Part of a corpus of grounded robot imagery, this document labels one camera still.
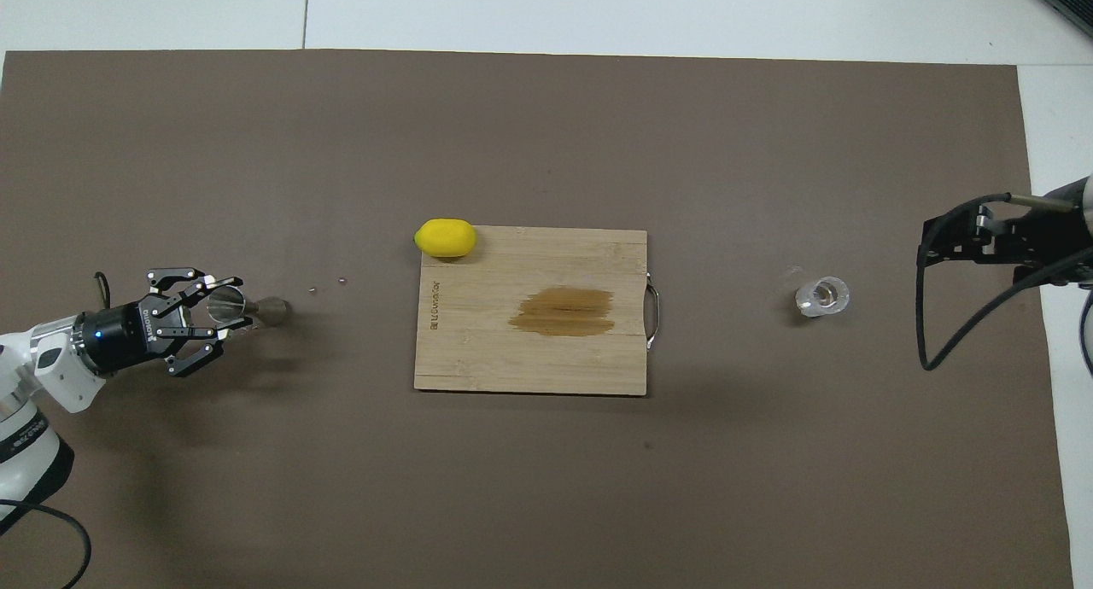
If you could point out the wooden cutting board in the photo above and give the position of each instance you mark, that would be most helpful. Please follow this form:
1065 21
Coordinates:
478 350

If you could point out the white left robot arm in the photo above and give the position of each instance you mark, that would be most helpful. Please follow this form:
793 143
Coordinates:
26 401

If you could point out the yellow lemon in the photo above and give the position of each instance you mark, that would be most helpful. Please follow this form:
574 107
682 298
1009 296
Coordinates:
446 238

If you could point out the brown table mat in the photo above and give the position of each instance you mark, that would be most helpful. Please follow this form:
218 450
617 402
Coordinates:
256 486

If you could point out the metal jigger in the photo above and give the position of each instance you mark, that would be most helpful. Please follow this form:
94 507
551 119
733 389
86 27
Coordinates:
226 305

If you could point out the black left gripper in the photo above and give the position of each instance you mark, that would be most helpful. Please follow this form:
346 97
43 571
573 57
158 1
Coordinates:
128 337

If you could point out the clear glass cup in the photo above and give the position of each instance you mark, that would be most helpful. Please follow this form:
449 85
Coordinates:
822 297

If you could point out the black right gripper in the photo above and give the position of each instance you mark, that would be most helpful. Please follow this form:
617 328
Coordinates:
1050 243

